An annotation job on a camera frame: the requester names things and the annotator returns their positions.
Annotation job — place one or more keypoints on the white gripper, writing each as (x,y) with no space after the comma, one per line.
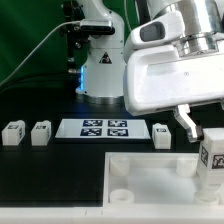
(158,79)

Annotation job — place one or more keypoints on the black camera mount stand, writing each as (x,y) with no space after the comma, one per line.
(75,39)

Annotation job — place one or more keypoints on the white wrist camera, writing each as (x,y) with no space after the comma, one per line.
(164,29)

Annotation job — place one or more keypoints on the silver background camera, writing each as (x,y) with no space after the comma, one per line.
(97,27)

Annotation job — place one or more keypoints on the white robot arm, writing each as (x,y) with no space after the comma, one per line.
(102,78)

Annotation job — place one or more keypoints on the white front fence rail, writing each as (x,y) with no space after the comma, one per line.
(115,215)

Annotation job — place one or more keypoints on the white marker board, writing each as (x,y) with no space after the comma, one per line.
(103,129)

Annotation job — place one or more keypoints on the white square table top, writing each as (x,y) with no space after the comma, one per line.
(154,178)

